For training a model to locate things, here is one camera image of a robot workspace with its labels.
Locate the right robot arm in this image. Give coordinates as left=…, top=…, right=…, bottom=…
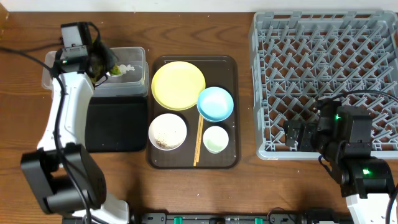
left=284, top=119, right=397, bottom=223

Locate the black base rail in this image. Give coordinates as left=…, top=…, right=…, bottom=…
left=131, top=207, right=354, bottom=224

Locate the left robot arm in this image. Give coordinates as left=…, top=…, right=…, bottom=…
left=21, top=22, right=130, bottom=223

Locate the grey dishwasher rack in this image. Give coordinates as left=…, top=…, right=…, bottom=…
left=248, top=11, right=397, bottom=160

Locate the light blue bowl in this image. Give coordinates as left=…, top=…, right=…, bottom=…
left=197, top=86, right=234, bottom=123

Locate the white napkin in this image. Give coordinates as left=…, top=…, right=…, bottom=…
left=118, top=64, right=135, bottom=75

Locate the yellow plate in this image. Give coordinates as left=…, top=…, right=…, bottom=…
left=151, top=61, right=206, bottom=111

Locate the white cup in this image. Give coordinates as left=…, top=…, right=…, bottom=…
left=203, top=126, right=229, bottom=154

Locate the black tray bin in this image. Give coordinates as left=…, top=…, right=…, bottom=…
left=85, top=96, right=148, bottom=153

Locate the green snack wrapper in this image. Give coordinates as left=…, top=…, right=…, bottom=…
left=109, top=65, right=123, bottom=77

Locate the pink bowl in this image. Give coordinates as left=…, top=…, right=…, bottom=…
left=148, top=113, right=187, bottom=151

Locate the pile of rice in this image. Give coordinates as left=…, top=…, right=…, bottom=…
left=155, top=133, right=178, bottom=149

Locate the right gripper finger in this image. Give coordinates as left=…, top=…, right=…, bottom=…
left=283, top=120, right=301, bottom=146
left=297, top=124, right=311, bottom=151

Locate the clear plastic bin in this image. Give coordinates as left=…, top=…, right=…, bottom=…
left=41, top=46, right=149, bottom=102

